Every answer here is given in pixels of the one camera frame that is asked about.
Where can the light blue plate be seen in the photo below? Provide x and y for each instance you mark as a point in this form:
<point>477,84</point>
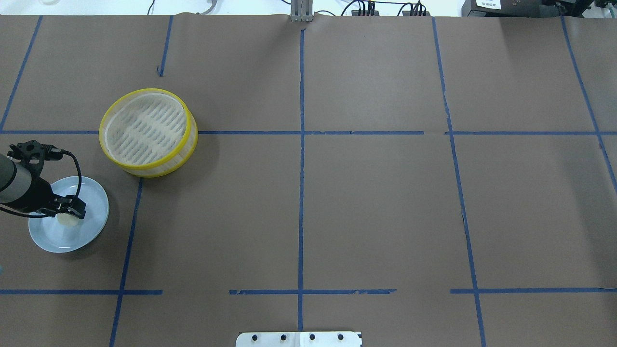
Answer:
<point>49,235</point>

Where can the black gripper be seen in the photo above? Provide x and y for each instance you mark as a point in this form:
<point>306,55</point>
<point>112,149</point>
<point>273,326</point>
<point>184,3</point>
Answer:
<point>38,194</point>

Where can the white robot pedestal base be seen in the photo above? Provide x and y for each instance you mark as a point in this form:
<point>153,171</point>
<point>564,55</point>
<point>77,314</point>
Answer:
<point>300,339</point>

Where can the aluminium frame post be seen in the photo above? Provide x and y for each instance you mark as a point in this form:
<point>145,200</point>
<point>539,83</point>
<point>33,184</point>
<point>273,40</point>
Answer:
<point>301,10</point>

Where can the white steamed bun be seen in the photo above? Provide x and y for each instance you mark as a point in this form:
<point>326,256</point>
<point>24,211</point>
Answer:
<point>68,220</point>

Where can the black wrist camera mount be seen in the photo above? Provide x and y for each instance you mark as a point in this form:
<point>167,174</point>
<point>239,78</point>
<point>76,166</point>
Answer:
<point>30,154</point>

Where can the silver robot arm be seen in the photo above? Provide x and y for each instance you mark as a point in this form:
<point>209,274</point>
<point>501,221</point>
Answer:
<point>15,180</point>

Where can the yellow round steamer basket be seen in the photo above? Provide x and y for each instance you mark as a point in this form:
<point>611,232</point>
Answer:
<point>148,133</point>

